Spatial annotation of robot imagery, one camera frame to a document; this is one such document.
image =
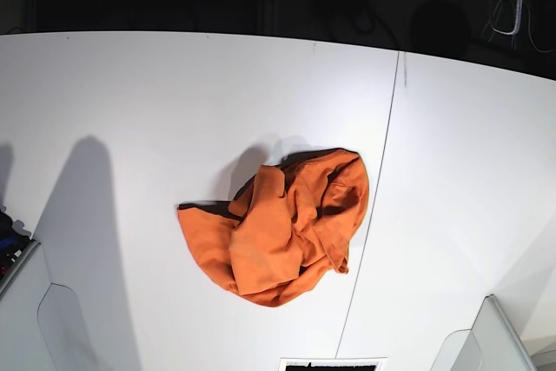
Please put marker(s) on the orange t-shirt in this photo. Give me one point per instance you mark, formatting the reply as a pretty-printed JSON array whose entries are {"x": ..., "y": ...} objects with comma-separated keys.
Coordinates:
[{"x": 284, "y": 229}]

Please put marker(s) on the white black calibration card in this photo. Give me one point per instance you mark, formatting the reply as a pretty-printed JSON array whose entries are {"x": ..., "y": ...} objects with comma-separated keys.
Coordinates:
[{"x": 353, "y": 364}]

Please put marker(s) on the clutter bin left edge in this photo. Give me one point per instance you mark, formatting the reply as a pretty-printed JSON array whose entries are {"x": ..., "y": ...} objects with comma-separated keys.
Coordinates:
[{"x": 12, "y": 244}]

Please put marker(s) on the grey panel bottom right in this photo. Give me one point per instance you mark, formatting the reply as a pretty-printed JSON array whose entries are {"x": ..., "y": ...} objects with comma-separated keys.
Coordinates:
[{"x": 491, "y": 344}]

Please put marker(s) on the grey panel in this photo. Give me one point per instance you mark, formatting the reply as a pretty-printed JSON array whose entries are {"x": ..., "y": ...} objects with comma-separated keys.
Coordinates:
[
  {"x": 491, "y": 344},
  {"x": 42, "y": 325}
]

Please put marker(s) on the grey panel bottom left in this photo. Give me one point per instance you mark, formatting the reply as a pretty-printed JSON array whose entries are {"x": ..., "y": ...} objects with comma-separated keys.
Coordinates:
[{"x": 42, "y": 325}]

